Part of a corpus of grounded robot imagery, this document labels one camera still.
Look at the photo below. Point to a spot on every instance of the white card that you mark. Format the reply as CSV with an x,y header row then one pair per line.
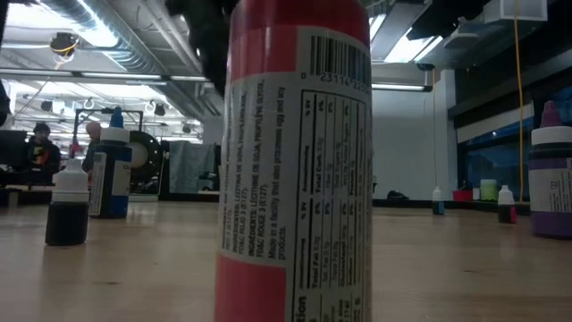
x,y
476,194

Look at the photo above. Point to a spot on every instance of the grey covered cabinet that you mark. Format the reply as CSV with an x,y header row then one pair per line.
x,y
192,165

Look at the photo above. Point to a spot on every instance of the large blue food coloring bottle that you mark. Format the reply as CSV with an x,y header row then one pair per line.
x,y
111,179

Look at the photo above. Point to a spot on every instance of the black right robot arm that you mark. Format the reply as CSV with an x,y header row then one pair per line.
x,y
447,18

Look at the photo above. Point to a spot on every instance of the person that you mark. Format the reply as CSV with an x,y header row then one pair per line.
x,y
93,132
42,154

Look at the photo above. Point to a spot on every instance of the red box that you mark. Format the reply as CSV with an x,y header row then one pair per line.
x,y
462,196

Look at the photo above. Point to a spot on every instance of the green plastic container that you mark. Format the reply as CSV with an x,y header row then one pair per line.
x,y
488,190

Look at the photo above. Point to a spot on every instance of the black hanging lamp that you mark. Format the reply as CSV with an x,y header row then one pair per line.
x,y
159,108
47,106

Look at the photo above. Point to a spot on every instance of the white ceiling box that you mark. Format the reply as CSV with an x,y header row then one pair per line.
x,y
514,9

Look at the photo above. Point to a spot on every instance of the black monitor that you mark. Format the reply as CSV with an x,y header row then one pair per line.
x,y
13,152

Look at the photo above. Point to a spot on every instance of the large red food coloring bottle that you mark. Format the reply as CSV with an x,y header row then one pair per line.
x,y
268,179

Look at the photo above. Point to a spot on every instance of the large purple food coloring bottle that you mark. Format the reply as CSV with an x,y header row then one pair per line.
x,y
552,201

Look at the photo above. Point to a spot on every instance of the long ceiling strip light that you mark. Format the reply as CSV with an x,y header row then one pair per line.
x,y
190,78
397,87
120,76

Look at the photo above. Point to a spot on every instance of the small white-capped dropper bottle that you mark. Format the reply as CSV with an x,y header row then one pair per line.
x,y
438,208
506,214
67,223

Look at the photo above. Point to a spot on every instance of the black aluminium table frame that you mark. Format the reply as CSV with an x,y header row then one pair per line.
x,y
402,203

